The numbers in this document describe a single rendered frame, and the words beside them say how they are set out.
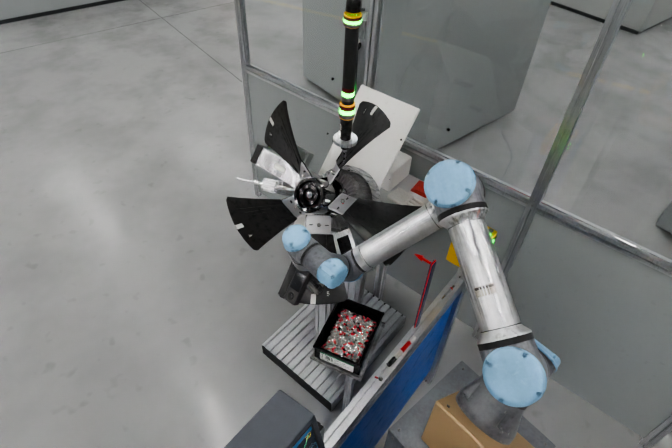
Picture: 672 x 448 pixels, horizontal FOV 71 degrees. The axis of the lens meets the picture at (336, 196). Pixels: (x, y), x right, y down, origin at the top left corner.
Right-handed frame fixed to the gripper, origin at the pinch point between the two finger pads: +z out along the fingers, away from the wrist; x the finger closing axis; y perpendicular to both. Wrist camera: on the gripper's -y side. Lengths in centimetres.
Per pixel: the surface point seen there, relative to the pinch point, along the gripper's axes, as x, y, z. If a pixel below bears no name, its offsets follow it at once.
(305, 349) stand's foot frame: 23, -7, 93
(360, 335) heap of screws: -16.4, 0.6, 15.1
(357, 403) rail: -29.7, -17.4, 8.6
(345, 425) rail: -31.1, -24.4, 5.6
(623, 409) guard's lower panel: -108, 61, 106
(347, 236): 3.3, 22.1, -1.0
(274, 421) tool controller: -27, -34, -37
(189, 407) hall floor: 48, -61, 85
